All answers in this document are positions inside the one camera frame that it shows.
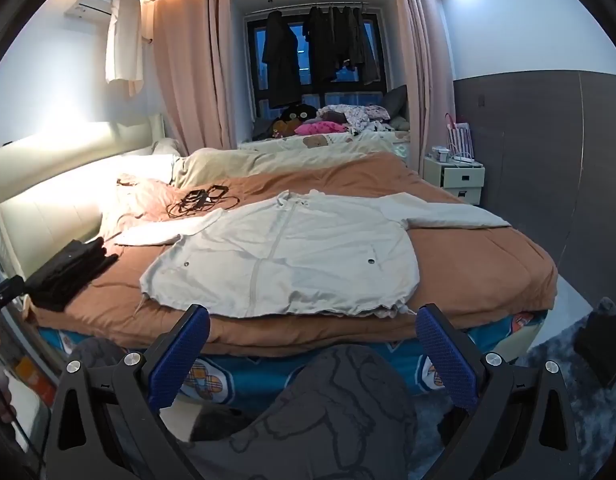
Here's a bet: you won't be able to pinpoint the cream duvet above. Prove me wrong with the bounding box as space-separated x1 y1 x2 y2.
170 146 399 190

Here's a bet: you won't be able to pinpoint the pink curtain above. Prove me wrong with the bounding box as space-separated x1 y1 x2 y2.
390 0 456 181
150 0 234 156

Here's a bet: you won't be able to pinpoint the floral clothes pile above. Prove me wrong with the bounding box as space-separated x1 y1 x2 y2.
318 104 391 133

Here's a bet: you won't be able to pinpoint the black cable bundle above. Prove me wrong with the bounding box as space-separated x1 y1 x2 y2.
167 185 240 219

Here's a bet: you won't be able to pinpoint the orange box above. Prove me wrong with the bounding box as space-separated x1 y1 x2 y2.
15 355 56 408

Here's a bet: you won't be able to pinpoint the light grey zip jacket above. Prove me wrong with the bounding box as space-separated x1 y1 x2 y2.
114 189 511 320

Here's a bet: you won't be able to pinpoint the folded black clothes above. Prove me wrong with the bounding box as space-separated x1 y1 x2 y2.
25 239 120 312

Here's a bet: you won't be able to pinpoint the black bag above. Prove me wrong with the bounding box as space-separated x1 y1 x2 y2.
574 305 616 390

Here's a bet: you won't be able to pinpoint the pink pillow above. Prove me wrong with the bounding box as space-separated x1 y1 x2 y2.
100 172 199 241

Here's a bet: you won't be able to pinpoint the blue printed bed sheet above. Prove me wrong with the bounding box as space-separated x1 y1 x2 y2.
38 310 549 406

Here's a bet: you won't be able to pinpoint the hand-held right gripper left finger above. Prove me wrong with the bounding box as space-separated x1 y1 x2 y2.
40 304 211 480

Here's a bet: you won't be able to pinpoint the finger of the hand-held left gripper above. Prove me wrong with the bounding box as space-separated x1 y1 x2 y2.
0 275 26 318

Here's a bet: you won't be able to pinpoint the grey fluffy rug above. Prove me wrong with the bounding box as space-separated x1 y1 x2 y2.
513 295 616 480

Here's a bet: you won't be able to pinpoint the person's grey printed pants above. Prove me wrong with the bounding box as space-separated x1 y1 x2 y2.
75 337 421 480

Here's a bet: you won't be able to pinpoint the grey pillow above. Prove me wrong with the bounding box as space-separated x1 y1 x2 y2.
380 85 409 123

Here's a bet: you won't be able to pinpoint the cream nightstand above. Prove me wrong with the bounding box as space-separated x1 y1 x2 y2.
423 155 486 206

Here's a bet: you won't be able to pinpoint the dark plush toy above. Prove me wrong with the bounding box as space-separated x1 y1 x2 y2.
273 104 319 138

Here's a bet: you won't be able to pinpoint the white hanging garment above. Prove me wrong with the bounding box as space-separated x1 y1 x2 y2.
105 0 145 98

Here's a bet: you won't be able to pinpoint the orange-brown blanket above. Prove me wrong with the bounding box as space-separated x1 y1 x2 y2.
33 152 559 356

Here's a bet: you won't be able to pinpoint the white pillow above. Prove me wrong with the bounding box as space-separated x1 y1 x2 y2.
108 152 181 183

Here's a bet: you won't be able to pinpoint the person's left hand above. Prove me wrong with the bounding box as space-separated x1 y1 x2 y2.
0 337 18 425

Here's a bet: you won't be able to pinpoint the dark hanging clothes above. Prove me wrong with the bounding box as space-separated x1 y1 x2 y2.
303 4 381 86
244 7 389 121

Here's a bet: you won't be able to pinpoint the cream padded headboard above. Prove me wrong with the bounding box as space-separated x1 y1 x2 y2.
0 112 169 281

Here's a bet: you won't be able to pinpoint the dark hanging coat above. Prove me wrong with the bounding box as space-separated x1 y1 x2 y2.
262 10 303 108

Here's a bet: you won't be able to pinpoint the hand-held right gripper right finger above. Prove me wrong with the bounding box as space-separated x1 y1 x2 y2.
415 304 581 480

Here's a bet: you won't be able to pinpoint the striped gift bag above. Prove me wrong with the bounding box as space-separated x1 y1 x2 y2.
443 112 475 161

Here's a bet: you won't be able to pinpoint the pink plush toy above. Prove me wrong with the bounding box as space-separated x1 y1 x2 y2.
294 121 349 137

